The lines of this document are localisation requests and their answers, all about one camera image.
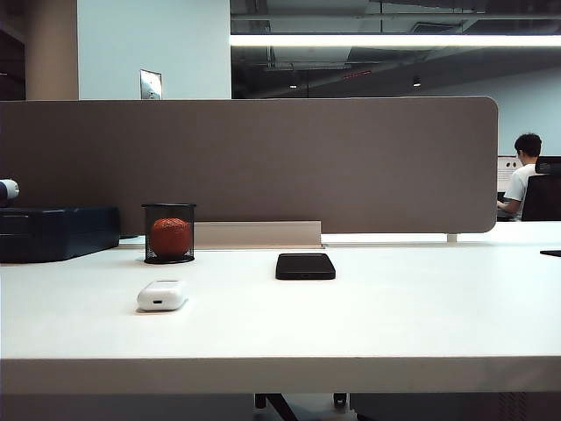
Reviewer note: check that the white and blue cylinder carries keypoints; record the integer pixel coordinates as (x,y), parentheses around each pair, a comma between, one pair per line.
(8,189)

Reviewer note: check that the long ceiling light strip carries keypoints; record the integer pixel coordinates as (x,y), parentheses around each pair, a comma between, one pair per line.
(394,40)

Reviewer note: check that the grey desk partition screen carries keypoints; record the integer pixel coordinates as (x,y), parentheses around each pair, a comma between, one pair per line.
(307,166)

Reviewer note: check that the black desk leg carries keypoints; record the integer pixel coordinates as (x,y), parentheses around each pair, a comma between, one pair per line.
(274,405)

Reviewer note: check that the black pendant spotlight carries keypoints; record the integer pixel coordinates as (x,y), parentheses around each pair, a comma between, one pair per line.
(416,81)

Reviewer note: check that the black mesh pen holder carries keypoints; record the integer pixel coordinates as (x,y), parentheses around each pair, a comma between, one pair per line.
(168,210)

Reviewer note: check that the dark blue plastic case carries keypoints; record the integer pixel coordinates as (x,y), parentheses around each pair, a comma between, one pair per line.
(57,232)

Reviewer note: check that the person in white shirt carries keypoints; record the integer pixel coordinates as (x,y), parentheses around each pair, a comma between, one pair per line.
(521,184)

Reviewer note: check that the white partition bracket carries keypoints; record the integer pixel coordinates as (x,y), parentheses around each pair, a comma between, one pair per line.
(452,238)

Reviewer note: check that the flat black object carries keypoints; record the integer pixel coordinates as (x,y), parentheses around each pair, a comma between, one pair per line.
(552,253)

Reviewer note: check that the black office chair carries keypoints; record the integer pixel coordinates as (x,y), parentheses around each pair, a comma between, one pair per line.
(543,197)

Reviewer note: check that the white monitor screen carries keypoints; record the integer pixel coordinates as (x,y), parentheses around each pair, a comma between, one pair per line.
(506,172)

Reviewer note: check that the black smartphone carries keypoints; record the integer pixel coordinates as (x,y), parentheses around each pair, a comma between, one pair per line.
(305,265)

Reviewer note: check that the orange textured ball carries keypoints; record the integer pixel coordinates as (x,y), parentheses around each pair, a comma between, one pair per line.
(171,237)

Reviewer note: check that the silver wall plate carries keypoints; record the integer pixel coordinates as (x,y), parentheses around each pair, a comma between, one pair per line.
(151,83)

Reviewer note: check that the black caster wheel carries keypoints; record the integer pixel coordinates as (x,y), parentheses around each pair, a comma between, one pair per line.
(339,399)

